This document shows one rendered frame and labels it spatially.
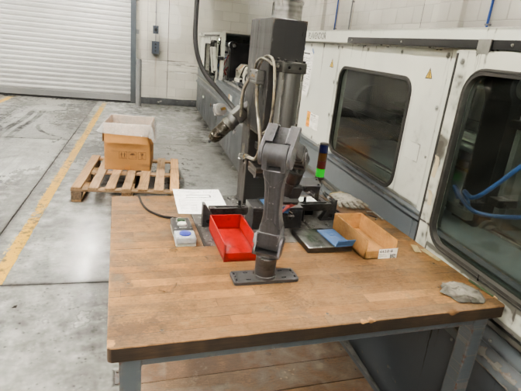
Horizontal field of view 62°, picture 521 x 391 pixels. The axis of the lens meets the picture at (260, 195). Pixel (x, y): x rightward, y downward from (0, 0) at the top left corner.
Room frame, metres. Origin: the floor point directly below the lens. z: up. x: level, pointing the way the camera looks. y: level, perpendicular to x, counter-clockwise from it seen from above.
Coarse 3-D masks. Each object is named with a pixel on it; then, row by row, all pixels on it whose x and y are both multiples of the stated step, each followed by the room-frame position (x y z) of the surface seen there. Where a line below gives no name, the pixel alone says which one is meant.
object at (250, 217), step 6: (246, 204) 1.60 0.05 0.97; (252, 210) 1.52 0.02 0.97; (294, 210) 1.57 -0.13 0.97; (300, 210) 1.57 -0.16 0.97; (246, 216) 1.59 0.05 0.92; (252, 216) 1.51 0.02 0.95; (258, 216) 1.52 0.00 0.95; (300, 216) 1.57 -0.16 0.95; (252, 222) 1.51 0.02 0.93; (258, 222) 1.52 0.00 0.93; (288, 222) 1.56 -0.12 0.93; (294, 222) 1.57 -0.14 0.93; (300, 222) 1.58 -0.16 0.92; (252, 228) 1.51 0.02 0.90; (258, 228) 1.52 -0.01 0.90
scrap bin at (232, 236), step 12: (216, 216) 1.47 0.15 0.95; (228, 216) 1.49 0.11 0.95; (240, 216) 1.50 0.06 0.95; (216, 228) 1.35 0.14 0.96; (228, 228) 1.49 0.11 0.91; (240, 228) 1.49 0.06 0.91; (216, 240) 1.34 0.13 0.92; (228, 240) 1.38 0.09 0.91; (240, 240) 1.39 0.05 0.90; (252, 240) 1.35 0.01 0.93; (228, 252) 1.29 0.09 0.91; (240, 252) 1.25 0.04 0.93
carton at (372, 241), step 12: (336, 216) 1.58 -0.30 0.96; (348, 216) 1.61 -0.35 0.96; (360, 216) 1.63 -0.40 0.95; (336, 228) 1.56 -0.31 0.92; (348, 228) 1.48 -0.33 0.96; (360, 228) 1.62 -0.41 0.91; (372, 228) 1.54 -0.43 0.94; (360, 240) 1.40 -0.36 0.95; (372, 240) 1.51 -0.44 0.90; (384, 240) 1.46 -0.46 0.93; (396, 240) 1.40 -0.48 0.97; (360, 252) 1.39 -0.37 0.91; (372, 252) 1.37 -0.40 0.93; (384, 252) 1.38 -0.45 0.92; (396, 252) 1.40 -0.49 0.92
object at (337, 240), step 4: (320, 232) 1.50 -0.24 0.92; (324, 232) 1.50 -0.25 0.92; (328, 232) 1.51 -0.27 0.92; (332, 232) 1.51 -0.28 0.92; (336, 232) 1.51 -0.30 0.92; (324, 236) 1.47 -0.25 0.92; (328, 236) 1.47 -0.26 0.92; (332, 236) 1.47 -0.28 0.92; (336, 236) 1.48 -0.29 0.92; (340, 236) 1.48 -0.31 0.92; (328, 240) 1.44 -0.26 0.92; (332, 240) 1.43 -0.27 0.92; (336, 240) 1.44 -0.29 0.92; (340, 240) 1.38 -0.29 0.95; (344, 240) 1.39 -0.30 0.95; (348, 240) 1.39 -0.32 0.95; (352, 240) 1.40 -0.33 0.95; (336, 244) 1.39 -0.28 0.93; (340, 244) 1.39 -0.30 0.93; (344, 244) 1.40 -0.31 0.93; (348, 244) 1.41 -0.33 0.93; (352, 244) 1.41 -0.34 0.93
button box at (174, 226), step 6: (150, 210) 1.57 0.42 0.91; (162, 216) 1.53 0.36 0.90; (168, 216) 1.53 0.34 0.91; (174, 216) 1.53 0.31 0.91; (174, 222) 1.44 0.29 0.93; (186, 222) 1.45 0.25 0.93; (174, 228) 1.38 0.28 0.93; (180, 228) 1.39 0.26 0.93; (186, 228) 1.39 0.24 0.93; (192, 228) 1.40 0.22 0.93
